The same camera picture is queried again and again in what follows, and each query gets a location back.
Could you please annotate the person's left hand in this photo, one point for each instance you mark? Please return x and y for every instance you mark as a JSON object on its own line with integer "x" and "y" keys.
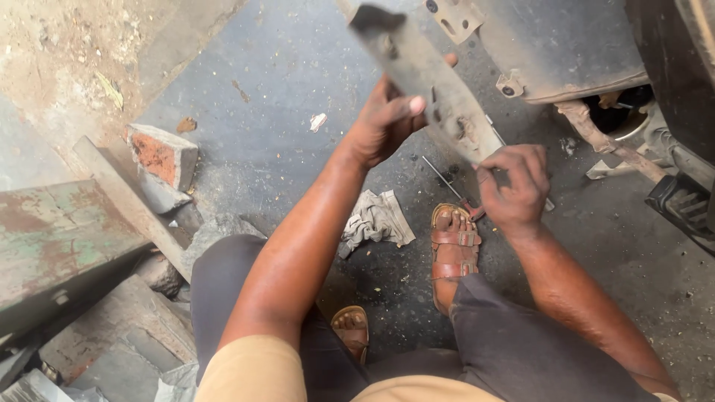
{"x": 382, "y": 120}

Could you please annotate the person's right hand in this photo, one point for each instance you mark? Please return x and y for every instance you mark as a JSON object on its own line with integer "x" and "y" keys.
{"x": 516, "y": 187}

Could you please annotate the person's right fingers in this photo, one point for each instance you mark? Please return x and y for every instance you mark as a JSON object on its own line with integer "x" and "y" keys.
{"x": 500, "y": 162}

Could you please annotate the grey metal plate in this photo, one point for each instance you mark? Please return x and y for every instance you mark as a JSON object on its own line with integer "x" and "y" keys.
{"x": 424, "y": 78}

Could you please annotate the silver metal rod tool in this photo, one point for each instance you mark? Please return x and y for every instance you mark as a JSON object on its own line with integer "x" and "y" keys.
{"x": 494, "y": 131}

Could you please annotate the brown leather right sandal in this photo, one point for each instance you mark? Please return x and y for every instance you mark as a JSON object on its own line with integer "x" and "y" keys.
{"x": 453, "y": 251}

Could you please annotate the brown leather sandal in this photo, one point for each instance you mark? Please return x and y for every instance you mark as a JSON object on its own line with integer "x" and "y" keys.
{"x": 351, "y": 332}
{"x": 453, "y": 251}

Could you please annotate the grey vehicle body panel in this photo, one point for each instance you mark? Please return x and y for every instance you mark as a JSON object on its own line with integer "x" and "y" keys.
{"x": 558, "y": 50}

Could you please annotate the grey crumpled rag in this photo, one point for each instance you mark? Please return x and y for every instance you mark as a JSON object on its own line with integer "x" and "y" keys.
{"x": 374, "y": 220}

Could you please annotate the dark grey trousers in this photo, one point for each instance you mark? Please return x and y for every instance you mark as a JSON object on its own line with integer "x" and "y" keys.
{"x": 502, "y": 340}

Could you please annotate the white paper scrap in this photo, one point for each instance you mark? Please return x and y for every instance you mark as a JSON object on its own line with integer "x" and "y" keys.
{"x": 318, "y": 122}

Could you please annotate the black ribbed footrest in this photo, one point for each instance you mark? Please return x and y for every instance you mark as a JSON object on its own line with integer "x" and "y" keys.
{"x": 681, "y": 206}

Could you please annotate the black vehicle tyre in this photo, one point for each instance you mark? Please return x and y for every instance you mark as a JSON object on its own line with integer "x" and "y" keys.
{"x": 678, "y": 72}

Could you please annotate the brown leather left sandal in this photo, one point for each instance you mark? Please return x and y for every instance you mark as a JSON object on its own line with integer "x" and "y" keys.
{"x": 351, "y": 332}

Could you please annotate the grey rough stone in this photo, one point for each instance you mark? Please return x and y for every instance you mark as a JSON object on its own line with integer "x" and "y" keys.
{"x": 218, "y": 232}

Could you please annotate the beige shirt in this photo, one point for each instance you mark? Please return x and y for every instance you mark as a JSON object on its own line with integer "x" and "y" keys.
{"x": 251, "y": 374}

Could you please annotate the red brick with mortar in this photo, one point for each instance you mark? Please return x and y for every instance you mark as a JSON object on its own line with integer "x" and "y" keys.
{"x": 162, "y": 156}

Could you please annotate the grey stone block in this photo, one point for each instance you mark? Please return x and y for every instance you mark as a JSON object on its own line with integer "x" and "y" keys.
{"x": 162, "y": 195}

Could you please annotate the grey wooden plank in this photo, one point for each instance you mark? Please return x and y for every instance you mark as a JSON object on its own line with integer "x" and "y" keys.
{"x": 131, "y": 204}

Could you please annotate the heap of concrete slabs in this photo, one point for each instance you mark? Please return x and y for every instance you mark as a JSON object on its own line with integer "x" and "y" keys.
{"x": 117, "y": 329}

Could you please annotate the rusty green metal bench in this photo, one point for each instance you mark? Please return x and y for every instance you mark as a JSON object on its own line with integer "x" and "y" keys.
{"x": 56, "y": 240}

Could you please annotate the pale metal bracket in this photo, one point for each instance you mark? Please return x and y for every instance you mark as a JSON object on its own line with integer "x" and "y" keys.
{"x": 606, "y": 167}

